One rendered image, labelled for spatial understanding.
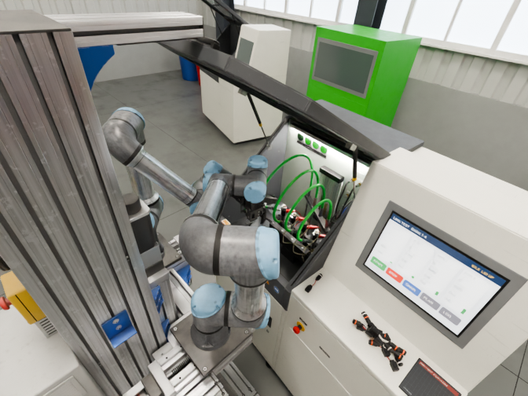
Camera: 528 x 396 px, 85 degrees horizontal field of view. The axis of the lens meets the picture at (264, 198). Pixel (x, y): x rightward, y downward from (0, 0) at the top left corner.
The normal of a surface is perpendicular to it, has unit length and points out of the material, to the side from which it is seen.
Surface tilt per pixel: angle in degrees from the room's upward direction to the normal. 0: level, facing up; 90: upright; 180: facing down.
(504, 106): 90
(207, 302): 7
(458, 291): 76
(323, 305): 0
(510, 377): 0
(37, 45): 90
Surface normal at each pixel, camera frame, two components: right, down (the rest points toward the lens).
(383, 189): -0.73, 0.15
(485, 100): -0.72, 0.40
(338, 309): 0.07, -0.79
